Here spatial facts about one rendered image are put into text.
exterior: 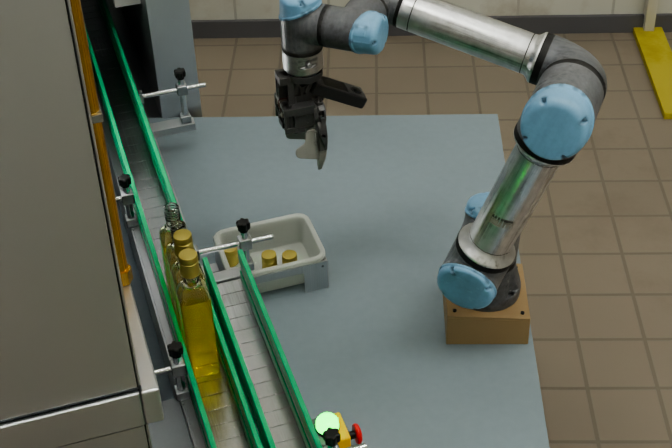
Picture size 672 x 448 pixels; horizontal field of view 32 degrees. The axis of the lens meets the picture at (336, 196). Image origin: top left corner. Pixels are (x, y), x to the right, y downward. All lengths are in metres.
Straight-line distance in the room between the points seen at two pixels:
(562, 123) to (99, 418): 0.90
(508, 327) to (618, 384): 1.08
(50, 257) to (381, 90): 3.42
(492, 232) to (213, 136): 1.16
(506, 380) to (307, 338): 0.43
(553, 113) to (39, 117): 0.97
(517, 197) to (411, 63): 2.81
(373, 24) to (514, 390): 0.82
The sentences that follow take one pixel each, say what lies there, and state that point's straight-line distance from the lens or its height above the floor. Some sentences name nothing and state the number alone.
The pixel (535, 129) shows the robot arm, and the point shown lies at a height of 1.39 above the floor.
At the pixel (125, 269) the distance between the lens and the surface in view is 1.68.
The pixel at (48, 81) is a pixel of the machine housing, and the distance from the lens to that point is 1.26.
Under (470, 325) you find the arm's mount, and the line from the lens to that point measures 2.46.
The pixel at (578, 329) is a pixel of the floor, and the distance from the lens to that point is 3.66.
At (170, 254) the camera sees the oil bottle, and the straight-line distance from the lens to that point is 2.23.
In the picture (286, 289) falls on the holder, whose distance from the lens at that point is 2.60.
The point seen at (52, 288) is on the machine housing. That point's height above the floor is 1.59.
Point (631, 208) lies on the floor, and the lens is 4.16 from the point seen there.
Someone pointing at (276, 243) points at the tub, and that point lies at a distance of 2.71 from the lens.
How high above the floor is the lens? 2.49
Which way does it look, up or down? 37 degrees down
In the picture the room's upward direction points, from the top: 2 degrees counter-clockwise
